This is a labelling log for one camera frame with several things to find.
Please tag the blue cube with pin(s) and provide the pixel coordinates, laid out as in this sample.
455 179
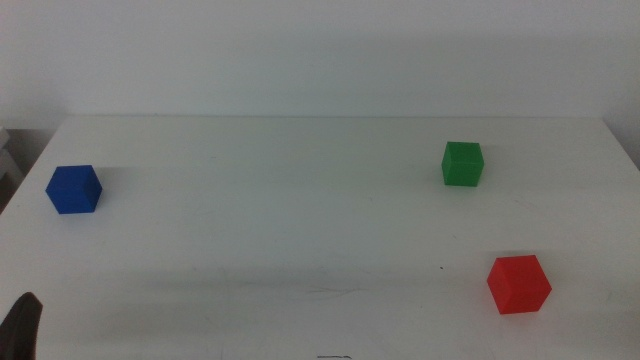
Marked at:
72 190

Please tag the red cube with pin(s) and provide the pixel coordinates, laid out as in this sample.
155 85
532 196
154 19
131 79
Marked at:
517 286

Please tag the green cube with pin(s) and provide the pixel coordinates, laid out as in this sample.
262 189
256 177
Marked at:
462 165

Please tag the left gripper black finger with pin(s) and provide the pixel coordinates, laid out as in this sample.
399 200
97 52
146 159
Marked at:
20 330

